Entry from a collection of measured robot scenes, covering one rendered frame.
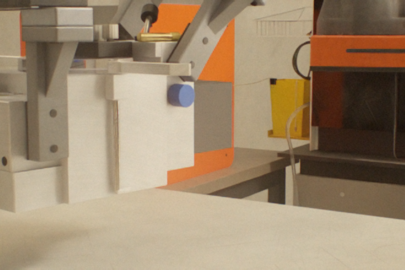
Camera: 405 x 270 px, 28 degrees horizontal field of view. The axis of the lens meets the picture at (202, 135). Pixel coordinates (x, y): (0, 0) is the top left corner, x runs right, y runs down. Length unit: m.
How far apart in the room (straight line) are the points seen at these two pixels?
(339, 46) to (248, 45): 2.47
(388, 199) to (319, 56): 1.01
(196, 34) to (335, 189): 1.57
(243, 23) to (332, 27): 2.45
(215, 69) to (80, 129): 1.50
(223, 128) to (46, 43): 0.22
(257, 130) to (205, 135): 2.93
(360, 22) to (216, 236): 0.53
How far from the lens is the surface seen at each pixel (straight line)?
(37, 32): 0.53
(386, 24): 1.16
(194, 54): 0.63
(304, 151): 2.24
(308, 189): 2.20
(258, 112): 3.61
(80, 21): 0.53
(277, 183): 2.36
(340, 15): 1.18
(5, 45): 4.51
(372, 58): 1.15
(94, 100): 0.57
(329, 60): 1.16
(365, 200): 2.14
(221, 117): 0.70
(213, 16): 0.64
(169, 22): 1.87
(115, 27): 0.63
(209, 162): 2.06
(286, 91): 2.29
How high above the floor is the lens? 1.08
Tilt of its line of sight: 8 degrees down
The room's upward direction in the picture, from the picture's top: straight up
